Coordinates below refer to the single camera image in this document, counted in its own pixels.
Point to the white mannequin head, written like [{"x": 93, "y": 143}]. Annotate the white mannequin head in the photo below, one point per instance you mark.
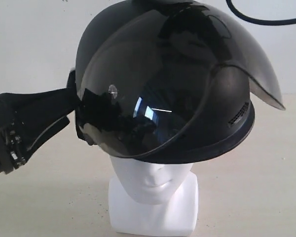
[{"x": 154, "y": 200}]

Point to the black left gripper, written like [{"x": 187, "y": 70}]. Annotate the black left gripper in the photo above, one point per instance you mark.
[{"x": 44, "y": 107}]

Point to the black helmet with visor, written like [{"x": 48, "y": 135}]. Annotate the black helmet with visor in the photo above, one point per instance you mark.
[{"x": 169, "y": 81}]

